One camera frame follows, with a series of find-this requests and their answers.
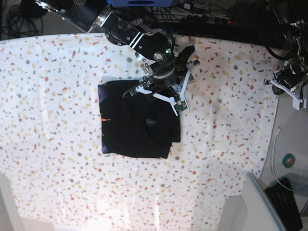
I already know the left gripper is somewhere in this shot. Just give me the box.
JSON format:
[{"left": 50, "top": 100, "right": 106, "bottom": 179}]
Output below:
[{"left": 274, "top": 61, "right": 308, "bottom": 94}]

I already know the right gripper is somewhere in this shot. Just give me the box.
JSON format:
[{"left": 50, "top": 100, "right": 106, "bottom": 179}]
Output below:
[{"left": 141, "top": 45, "right": 195, "bottom": 88}]

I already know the black t-shirt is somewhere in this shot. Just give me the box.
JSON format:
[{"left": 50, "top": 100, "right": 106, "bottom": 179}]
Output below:
[{"left": 98, "top": 80, "right": 181, "bottom": 159}]

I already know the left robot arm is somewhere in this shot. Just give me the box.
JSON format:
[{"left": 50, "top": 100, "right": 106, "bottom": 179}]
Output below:
[{"left": 265, "top": 0, "right": 308, "bottom": 97}]

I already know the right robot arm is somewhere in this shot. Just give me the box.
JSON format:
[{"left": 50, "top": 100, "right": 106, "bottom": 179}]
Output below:
[{"left": 35, "top": 0, "right": 195, "bottom": 89}]

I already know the black power strip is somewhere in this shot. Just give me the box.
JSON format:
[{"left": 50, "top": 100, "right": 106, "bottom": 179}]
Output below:
[{"left": 180, "top": 14, "right": 232, "bottom": 25}]

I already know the blue box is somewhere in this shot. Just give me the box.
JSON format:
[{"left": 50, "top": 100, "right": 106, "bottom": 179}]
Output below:
[{"left": 107, "top": 0, "right": 173, "bottom": 8}]

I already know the black keyboard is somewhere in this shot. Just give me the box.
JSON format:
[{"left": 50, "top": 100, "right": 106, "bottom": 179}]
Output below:
[{"left": 265, "top": 183, "right": 303, "bottom": 231}]

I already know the terrazzo patterned tablecloth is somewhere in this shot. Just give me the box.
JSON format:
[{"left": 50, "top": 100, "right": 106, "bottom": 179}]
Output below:
[{"left": 0, "top": 34, "right": 282, "bottom": 231}]

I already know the grey monitor edge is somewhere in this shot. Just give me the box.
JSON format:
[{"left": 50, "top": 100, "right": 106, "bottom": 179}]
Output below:
[{"left": 242, "top": 173, "right": 286, "bottom": 231}]

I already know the white charging cable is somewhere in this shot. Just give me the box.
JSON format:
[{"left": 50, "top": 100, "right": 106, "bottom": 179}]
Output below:
[{"left": 270, "top": 127, "right": 295, "bottom": 192}]

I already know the black wire rack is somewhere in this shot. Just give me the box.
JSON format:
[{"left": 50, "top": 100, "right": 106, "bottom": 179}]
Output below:
[{"left": 146, "top": 2, "right": 232, "bottom": 24}]

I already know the black cable bundle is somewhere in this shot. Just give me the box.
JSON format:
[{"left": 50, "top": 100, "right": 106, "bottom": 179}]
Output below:
[{"left": 1, "top": 0, "right": 44, "bottom": 39}]

